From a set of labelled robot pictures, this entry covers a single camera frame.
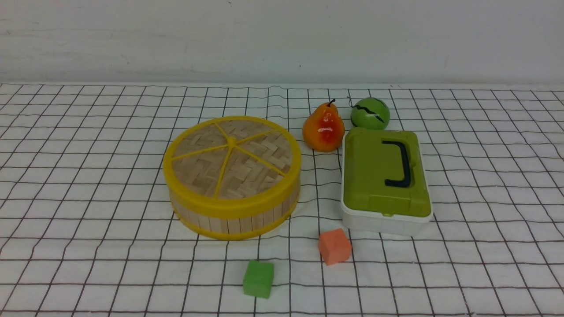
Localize yellow woven steamer lid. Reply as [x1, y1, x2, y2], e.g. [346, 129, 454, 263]
[163, 116, 301, 219]

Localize yellow bamboo steamer basket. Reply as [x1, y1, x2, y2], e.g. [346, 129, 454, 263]
[170, 181, 301, 240]

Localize orange red toy pear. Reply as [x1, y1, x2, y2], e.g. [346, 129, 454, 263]
[302, 99, 345, 152]

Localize green toy watermelon ball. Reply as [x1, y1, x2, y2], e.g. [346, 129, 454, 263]
[350, 98, 390, 130]

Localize orange foam cube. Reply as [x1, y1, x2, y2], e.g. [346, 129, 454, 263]
[318, 228, 352, 265]

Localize green lidded white box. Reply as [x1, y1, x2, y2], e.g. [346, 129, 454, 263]
[341, 127, 434, 236]

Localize green foam cube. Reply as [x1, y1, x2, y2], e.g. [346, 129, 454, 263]
[242, 260, 275, 299]

